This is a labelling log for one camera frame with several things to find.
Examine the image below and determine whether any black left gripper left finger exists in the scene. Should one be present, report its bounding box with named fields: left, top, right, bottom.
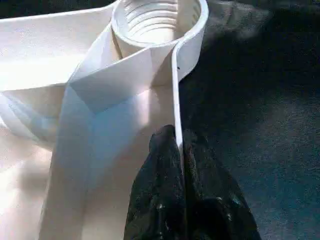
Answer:
left=123, top=124, right=188, bottom=240

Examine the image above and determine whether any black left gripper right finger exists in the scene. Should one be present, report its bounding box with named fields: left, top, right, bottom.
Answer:
left=183, top=133, right=261, bottom=240

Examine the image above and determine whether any white plastic table top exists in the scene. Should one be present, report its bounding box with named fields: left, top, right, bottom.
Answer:
left=0, top=0, right=210, bottom=240

